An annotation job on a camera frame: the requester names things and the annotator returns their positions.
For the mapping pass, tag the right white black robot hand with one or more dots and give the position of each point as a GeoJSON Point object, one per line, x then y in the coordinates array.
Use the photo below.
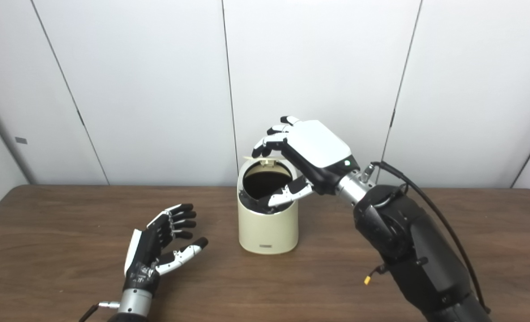
{"type": "Point", "coordinates": [318, 145]}

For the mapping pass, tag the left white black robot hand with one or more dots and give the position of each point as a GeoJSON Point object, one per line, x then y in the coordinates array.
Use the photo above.
{"type": "Point", "coordinates": [144, 255]}

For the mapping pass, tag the round cream bin lid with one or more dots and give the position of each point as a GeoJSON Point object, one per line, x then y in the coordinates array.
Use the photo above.
{"type": "Point", "coordinates": [267, 159]}

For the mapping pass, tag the cream-colored bin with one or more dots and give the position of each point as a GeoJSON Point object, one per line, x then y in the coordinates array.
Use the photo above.
{"type": "Point", "coordinates": [268, 230]}

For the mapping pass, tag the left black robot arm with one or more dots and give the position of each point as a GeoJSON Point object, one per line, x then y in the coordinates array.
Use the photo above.
{"type": "Point", "coordinates": [133, 306]}

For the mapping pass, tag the small gray wall tag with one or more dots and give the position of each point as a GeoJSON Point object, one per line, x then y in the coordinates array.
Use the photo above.
{"type": "Point", "coordinates": [21, 140]}

